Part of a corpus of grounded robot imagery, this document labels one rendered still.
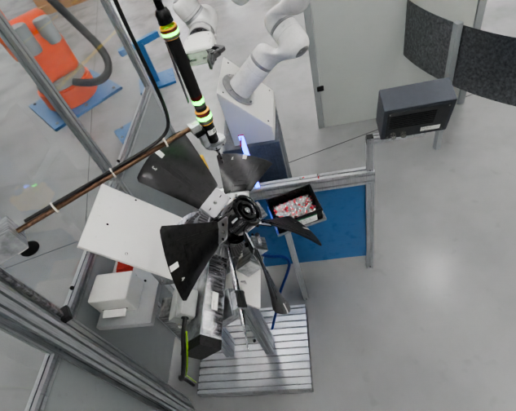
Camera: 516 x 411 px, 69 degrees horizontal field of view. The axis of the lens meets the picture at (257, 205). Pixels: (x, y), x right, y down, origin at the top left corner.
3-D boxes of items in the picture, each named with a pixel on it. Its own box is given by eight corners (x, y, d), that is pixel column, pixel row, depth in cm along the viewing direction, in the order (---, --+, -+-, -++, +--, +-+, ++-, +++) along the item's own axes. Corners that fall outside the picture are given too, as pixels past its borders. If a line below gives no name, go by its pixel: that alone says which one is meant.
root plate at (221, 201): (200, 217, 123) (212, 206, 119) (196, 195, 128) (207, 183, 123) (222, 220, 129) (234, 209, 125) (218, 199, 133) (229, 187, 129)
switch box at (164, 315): (178, 338, 166) (158, 318, 150) (182, 319, 172) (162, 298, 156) (211, 336, 163) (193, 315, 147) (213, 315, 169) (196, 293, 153)
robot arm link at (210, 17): (200, 13, 113) (220, 36, 119) (204, -5, 122) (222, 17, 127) (181, 30, 117) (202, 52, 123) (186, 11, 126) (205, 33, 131)
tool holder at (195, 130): (205, 157, 112) (194, 132, 104) (195, 147, 116) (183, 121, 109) (230, 142, 114) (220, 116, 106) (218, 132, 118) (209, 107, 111)
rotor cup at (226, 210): (214, 243, 124) (236, 224, 116) (206, 206, 131) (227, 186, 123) (248, 246, 133) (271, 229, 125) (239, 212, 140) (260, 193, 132)
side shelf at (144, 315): (99, 330, 153) (95, 327, 151) (121, 256, 177) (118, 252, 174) (153, 325, 149) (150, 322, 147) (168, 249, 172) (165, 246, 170)
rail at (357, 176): (195, 209, 193) (189, 199, 187) (196, 203, 195) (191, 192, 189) (375, 183, 177) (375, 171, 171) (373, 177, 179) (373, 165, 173)
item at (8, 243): (-8, 271, 94) (-35, 254, 87) (-11, 254, 98) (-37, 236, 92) (31, 248, 96) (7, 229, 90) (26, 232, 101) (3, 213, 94)
